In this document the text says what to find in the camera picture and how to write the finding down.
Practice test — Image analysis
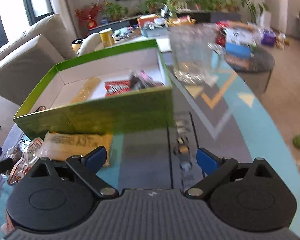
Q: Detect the white red snack packet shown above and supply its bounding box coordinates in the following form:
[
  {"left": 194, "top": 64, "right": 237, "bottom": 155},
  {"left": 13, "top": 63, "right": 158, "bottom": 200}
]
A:
[{"left": 7, "top": 138, "right": 43, "bottom": 185}]

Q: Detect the long beige snack packet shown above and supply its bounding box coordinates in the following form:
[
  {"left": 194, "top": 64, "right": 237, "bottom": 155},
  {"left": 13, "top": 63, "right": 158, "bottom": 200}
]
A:
[{"left": 70, "top": 76, "right": 101, "bottom": 103}]

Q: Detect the red snack bag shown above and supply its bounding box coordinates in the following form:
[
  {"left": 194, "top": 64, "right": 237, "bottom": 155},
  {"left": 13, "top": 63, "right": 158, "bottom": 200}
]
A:
[{"left": 104, "top": 80, "right": 130, "bottom": 97}]

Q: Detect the brown clear snack packet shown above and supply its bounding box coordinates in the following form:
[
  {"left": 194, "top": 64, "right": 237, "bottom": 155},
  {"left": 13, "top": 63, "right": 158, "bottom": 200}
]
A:
[{"left": 5, "top": 139, "right": 30, "bottom": 163}]

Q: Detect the yellow beige snack packet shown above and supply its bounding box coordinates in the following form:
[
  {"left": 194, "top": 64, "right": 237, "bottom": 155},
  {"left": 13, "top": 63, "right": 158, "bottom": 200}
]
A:
[{"left": 36, "top": 132, "right": 113, "bottom": 167}]

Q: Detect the patterned blue table mat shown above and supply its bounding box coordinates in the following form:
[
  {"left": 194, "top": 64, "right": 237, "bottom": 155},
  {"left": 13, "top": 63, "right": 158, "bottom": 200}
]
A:
[{"left": 6, "top": 69, "right": 300, "bottom": 239}]

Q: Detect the beige sofa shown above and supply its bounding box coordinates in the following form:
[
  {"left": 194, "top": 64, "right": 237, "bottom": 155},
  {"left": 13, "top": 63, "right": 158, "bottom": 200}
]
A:
[{"left": 0, "top": 13, "right": 103, "bottom": 106}]

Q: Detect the green cardboard box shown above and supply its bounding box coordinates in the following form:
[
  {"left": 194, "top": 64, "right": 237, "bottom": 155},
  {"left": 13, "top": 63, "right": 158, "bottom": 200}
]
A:
[{"left": 13, "top": 40, "right": 174, "bottom": 138}]

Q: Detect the clear glass mug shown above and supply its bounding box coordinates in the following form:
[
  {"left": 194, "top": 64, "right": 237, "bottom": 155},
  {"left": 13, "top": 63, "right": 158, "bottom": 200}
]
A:
[{"left": 168, "top": 24, "right": 225, "bottom": 87}]

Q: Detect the blue white carton box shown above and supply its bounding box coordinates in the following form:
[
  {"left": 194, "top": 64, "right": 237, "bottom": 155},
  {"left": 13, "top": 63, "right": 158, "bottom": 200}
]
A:
[{"left": 225, "top": 28, "right": 254, "bottom": 59}]

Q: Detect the yellow tin can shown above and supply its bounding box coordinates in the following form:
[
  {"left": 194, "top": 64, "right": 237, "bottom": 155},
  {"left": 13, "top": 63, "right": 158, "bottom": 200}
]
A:
[{"left": 99, "top": 28, "right": 115, "bottom": 48}]

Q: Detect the white round coffee table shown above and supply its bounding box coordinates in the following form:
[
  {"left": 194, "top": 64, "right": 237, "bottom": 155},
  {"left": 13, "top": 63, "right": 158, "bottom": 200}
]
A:
[{"left": 114, "top": 29, "right": 172, "bottom": 53}]

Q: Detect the blue grey storage tray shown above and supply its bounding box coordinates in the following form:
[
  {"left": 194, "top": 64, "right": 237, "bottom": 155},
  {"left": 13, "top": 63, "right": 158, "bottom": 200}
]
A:
[{"left": 141, "top": 24, "right": 168, "bottom": 38}]

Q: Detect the red flower decoration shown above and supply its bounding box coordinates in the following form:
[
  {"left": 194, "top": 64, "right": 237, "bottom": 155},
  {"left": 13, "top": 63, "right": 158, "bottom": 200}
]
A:
[{"left": 75, "top": 0, "right": 104, "bottom": 30}]

